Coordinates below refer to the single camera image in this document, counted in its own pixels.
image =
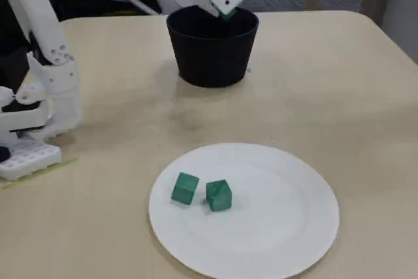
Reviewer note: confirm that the green cube block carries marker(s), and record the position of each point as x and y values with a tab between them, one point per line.
185	190
227	17
219	197

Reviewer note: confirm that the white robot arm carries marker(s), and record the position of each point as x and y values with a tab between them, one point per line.
36	14

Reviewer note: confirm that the white round plate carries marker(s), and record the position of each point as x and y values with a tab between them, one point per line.
287	226

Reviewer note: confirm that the black plastic cup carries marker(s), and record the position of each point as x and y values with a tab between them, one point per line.
212	60

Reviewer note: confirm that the yellow-green tape strip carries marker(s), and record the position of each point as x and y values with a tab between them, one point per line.
70	160

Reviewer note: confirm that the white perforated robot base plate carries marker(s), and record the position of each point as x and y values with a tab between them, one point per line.
32	159

